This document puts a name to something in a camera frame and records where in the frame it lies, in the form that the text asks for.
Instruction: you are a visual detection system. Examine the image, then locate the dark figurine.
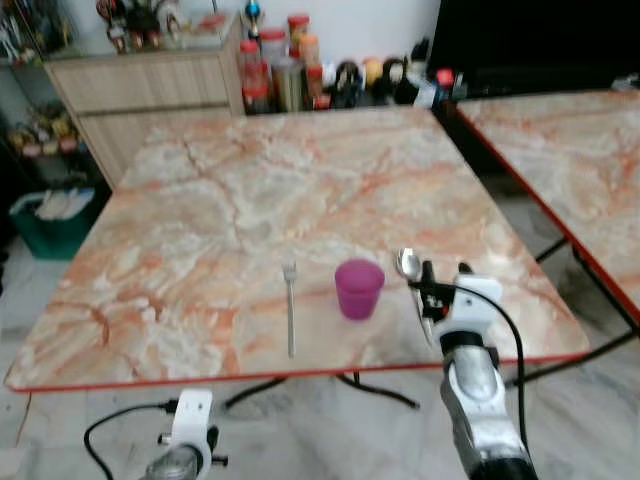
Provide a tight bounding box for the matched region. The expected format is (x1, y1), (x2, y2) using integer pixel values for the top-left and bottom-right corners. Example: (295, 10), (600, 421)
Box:
(95, 0), (191, 52)

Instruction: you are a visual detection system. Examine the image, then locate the orange sauce bottle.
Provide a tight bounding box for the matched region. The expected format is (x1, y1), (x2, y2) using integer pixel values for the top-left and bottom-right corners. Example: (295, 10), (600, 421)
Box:
(300, 35), (324, 103)

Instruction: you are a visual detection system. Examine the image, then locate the red capped small bottle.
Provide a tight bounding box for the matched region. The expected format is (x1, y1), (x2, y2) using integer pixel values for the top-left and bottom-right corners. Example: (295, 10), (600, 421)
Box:
(432, 68), (457, 102)

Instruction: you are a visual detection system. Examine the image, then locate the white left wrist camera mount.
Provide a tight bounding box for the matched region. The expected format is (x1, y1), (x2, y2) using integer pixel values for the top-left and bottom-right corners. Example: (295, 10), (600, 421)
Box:
(168, 389), (215, 453)

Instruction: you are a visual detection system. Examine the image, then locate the marble top folding table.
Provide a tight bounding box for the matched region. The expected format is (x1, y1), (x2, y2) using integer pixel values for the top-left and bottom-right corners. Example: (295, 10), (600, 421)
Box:
(3, 103), (593, 411)
(455, 88), (640, 326)

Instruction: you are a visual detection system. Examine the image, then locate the steel tumbler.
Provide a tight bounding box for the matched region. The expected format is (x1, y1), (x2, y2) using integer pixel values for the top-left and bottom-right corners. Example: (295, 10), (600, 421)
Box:
(273, 58), (305, 112)

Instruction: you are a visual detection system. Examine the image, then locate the green plastic basket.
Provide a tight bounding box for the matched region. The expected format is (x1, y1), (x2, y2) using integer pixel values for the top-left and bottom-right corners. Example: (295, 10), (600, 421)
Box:
(10, 185), (107, 262)

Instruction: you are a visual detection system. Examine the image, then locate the orange lidded jar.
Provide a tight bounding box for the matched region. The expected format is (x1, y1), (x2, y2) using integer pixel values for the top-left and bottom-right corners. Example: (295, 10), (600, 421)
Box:
(287, 12), (312, 51)

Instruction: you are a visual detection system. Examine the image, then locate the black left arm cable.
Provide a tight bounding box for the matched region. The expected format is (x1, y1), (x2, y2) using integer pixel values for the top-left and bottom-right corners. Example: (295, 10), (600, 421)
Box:
(83, 400), (181, 480)

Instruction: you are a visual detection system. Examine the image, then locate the metal storage shelf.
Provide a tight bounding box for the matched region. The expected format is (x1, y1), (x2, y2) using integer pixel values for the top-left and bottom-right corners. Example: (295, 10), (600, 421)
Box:
(0, 0), (106, 191)

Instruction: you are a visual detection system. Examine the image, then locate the light wooden cabinet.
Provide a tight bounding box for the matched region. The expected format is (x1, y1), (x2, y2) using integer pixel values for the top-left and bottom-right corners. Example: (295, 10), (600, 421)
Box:
(45, 12), (247, 187)

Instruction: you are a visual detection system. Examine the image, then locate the purple plastic cup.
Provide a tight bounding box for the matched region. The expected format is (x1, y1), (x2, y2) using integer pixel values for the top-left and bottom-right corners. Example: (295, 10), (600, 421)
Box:
(334, 258), (386, 322)

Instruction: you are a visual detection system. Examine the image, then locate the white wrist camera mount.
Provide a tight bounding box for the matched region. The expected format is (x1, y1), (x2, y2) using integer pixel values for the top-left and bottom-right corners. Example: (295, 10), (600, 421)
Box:
(168, 389), (215, 453)
(443, 274), (505, 347)

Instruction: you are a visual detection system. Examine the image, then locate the black television screen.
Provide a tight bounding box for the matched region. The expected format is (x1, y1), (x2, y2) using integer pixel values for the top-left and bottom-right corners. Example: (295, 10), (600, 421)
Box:
(425, 0), (640, 99)

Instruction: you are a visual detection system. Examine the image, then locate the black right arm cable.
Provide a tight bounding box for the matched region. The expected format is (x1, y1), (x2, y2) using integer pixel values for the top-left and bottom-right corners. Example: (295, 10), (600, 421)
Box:
(455, 283), (532, 453)

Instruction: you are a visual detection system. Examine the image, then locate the silver metal fork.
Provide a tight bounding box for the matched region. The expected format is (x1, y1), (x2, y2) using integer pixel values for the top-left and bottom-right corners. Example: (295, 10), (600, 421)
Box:
(283, 262), (299, 360)

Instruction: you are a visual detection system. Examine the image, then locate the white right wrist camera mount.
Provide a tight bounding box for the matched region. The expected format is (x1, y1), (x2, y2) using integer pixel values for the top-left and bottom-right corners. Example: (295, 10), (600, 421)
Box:
(443, 274), (505, 347)

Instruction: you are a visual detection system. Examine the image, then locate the clear jar with red lid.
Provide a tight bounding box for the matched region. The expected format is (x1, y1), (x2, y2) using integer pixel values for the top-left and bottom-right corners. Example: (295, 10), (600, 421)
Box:
(240, 40), (273, 114)

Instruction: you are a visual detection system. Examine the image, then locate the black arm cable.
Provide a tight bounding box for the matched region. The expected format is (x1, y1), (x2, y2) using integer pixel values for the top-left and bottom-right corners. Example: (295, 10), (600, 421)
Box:
(83, 400), (181, 480)
(455, 283), (532, 453)

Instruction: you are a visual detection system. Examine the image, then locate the white plastic bag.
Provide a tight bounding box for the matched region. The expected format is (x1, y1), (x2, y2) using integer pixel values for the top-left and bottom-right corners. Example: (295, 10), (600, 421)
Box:
(32, 188), (99, 221)

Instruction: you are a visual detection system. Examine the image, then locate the silver metal spoon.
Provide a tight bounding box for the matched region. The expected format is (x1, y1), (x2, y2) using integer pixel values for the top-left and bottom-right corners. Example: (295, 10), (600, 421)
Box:
(396, 247), (437, 347)

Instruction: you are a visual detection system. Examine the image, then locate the yellow round jar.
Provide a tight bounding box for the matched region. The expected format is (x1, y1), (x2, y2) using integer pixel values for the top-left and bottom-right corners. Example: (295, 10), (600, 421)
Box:
(363, 57), (385, 87)

